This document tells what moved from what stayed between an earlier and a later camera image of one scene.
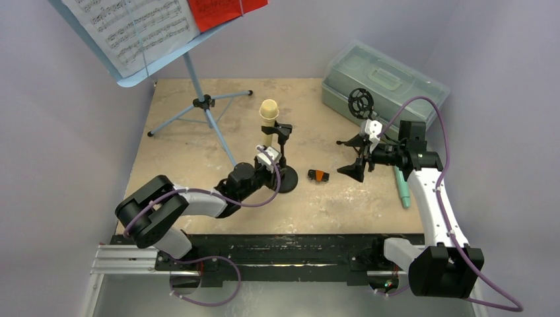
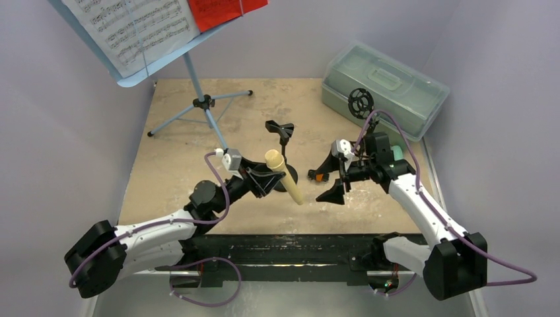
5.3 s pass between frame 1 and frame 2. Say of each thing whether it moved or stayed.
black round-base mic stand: stayed
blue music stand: stayed
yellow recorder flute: moved
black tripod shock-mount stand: stayed
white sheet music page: stayed
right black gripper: moved
